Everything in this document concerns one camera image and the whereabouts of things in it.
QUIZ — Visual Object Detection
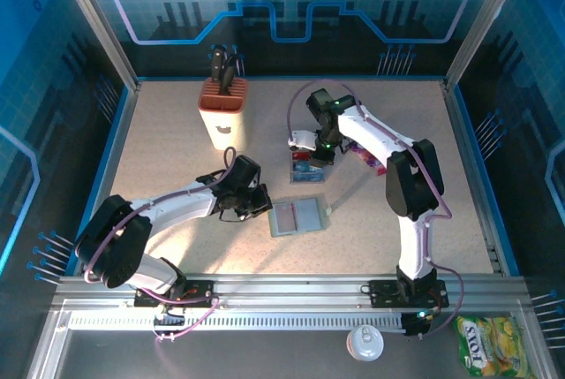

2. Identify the blue VIP credit card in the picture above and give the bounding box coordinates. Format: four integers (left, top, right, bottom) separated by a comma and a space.
291, 161, 326, 182

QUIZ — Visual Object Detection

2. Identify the clear acrylic card stand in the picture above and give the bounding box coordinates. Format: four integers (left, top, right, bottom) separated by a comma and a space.
289, 148, 328, 186

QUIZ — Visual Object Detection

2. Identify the green card holder wallet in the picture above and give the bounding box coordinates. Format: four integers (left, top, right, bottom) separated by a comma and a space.
267, 195, 334, 239

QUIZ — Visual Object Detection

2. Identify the maroon credit card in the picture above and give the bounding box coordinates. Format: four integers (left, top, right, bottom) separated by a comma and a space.
274, 203, 297, 235

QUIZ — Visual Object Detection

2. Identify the purple candy bag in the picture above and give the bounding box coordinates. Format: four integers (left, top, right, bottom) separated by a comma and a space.
346, 140, 388, 177

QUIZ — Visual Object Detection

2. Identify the cream knife block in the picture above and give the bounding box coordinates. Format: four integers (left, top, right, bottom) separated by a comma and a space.
197, 77, 251, 152

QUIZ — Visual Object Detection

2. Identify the black electronics box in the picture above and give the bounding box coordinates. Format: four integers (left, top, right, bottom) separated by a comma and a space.
402, 311, 436, 338

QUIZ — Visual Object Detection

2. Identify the yellow green candy bag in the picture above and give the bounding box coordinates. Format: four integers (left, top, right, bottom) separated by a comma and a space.
454, 315, 529, 378

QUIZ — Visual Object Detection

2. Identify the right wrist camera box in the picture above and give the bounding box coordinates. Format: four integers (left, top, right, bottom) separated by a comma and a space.
288, 130, 319, 151

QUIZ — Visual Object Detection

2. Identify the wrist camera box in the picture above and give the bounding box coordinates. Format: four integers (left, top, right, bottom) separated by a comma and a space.
229, 154, 263, 188
288, 130, 319, 151

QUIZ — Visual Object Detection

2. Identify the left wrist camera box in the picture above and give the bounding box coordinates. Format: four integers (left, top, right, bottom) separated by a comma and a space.
229, 154, 263, 188

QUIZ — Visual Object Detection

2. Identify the aluminium frame rail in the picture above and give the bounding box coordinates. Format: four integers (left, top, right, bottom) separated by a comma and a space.
50, 273, 531, 309

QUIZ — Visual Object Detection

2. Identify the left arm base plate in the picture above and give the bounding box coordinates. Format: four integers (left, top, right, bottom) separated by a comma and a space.
133, 279, 215, 308

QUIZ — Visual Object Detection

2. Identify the white slotted cable duct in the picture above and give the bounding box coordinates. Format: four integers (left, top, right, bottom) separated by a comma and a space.
68, 313, 405, 332

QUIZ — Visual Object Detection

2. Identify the black handled knife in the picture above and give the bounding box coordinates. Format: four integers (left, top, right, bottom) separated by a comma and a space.
218, 54, 240, 96
209, 44, 228, 84

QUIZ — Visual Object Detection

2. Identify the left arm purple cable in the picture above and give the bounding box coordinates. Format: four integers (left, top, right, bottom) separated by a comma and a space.
83, 146, 237, 344

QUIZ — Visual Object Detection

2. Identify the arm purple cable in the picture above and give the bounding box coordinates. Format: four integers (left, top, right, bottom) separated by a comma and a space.
286, 80, 464, 337
83, 146, 237, 344

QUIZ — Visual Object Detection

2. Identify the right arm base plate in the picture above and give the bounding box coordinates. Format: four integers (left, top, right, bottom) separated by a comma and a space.
368, 279, 450, 309

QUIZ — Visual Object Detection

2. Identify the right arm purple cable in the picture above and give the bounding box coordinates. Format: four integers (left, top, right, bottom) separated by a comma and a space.
286, 80, 464, 337

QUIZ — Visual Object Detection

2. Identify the aluminium frame post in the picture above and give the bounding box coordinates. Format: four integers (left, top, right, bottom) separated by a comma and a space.
443, 0, 533, 91
48, 0, 142, 91

